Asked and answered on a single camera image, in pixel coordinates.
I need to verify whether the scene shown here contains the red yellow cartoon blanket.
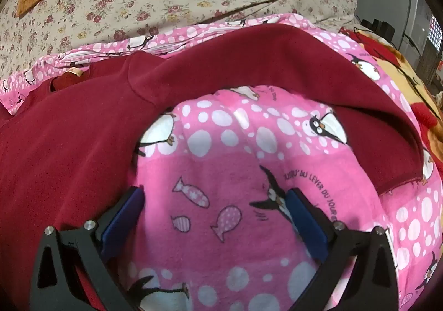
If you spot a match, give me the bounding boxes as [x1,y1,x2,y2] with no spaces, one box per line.
[339,27,443,173]

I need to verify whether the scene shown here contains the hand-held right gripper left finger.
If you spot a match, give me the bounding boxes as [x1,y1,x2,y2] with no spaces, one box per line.
[29,185,145,311]

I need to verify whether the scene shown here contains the dark red sweater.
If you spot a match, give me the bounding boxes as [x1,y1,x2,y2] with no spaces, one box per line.
[0,23,427,311]

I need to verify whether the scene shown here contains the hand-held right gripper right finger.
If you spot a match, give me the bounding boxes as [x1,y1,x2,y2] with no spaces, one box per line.
[286,187,399,311]

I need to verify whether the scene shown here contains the pink penguin print blanket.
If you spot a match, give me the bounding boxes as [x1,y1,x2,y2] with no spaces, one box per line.
[0,14,443,311]

